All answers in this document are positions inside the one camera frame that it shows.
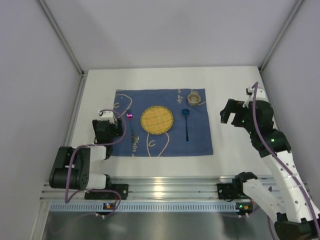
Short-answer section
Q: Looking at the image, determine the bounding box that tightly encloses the iridescent purple fork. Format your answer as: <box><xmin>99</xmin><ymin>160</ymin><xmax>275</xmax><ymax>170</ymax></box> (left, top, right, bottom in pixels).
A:
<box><xmin>126</xmin><ymin>110</ymin><xmax>135</xmax><ymax>143</ymax></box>

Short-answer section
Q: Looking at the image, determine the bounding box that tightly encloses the small beige round cup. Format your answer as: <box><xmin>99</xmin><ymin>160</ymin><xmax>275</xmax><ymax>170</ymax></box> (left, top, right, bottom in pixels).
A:
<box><xmin>187</xmin><ymin>91</ymin><xmax>201</xmax><ymax>107</ymax></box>

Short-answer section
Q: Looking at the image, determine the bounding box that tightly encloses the blue handled cutlery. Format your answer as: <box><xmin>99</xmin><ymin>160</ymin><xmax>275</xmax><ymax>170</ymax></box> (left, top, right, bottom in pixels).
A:
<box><xmin>181</xmin><ymin>108</ymin><xmax>190</xmax><ymax>144</ymax></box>

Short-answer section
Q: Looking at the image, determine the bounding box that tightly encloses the blue placemat cloth gold pattern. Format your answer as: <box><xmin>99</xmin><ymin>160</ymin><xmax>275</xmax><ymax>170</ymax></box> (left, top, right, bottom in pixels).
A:
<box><xmin>112</xmin><ymin>88</ymin><xmax>214</xmax><ymax>157</ymax></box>

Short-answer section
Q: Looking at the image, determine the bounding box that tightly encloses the yellow woven round coaster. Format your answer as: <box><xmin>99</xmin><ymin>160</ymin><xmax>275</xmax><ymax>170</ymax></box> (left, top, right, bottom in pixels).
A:
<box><xmin>140</xmin><ymin>105</ymin><xmax>174</xmax><ymax>135</ymax></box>

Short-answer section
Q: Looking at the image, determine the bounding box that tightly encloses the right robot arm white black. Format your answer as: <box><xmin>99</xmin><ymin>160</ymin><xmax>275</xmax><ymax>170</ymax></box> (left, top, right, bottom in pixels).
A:
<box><xmin>220</xmin><ymin>99</ymin><xmax>320</xmax><ymax>240</ymax></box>

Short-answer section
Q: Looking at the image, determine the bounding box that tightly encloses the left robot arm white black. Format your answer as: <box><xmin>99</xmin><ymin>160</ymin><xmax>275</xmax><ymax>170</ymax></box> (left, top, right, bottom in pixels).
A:
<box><xmin>49</xmin><ymin>118</ymin><xmax>123</xmax><ymax>190</ymax></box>

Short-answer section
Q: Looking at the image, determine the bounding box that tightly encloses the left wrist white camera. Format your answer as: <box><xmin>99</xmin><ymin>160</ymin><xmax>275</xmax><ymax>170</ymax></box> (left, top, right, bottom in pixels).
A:
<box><xmin>98</xmin><ymin>110</ymin><xmax>116</xmax><ymax>124</ymax></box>

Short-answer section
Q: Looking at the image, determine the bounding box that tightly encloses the wrist white camera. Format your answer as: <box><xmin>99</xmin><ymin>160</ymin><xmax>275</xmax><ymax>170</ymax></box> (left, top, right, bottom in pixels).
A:
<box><xmin>98</xmin><ymin>110</ymin><xmax>116</xmax><ymax>124</ymax></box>
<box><xmin>242</xmin><ymin>86</ymin><xmax>267</xmax><ymax>108</ymax></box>

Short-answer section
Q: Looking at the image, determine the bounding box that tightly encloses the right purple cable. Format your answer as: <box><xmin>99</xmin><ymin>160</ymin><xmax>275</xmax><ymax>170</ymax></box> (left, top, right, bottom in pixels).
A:
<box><xmin>251</xmin><ymin>81</ymin><xmax>320</xmax><ymax>240</ymax></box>

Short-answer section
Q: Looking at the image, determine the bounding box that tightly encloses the purple cable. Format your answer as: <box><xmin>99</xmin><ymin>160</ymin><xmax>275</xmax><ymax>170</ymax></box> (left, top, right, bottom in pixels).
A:
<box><xmin>64</xmin><ymin>108</ymin><xmax>126</xmax><ymax>218</ymax></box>
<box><xmin>251</xmin><ymin>81</ymin><xmax>320</xmax><ymax>240</ymax></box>

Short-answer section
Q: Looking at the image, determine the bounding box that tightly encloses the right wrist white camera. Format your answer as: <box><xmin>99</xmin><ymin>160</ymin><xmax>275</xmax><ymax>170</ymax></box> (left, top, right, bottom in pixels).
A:
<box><xmin>242</xmin><ymin>86</ymin><xmax>267</xmax><ymax>108</ymax></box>

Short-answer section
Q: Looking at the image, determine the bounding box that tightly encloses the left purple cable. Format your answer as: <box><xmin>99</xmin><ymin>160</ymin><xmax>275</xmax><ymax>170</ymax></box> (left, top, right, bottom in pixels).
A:
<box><xmin>64</xmin><ymin>108</ymin><xmax>126</xmax><ymax>218</ymax></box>

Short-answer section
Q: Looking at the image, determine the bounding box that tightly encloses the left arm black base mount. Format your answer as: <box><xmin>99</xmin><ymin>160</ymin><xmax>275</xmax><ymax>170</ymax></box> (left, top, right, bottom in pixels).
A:
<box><xmin>84</xmin><ymin>184</ymin><xmax>129</xmax><ymax>200</ymax></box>

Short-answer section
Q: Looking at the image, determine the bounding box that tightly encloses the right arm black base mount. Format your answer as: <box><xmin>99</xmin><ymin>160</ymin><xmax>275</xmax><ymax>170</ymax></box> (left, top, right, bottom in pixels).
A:
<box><xmin>216</xmin><ymin>183</ymin><xmax>249</xmax><ymax>202</ymax></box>

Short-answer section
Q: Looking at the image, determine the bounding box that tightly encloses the white perforated cable duct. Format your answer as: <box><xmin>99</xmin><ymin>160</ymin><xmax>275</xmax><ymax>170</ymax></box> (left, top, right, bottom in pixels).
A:
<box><xmin>50</xmin><ymin>201</ymin><xmax>253</xmax><ymax>214</ymax></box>

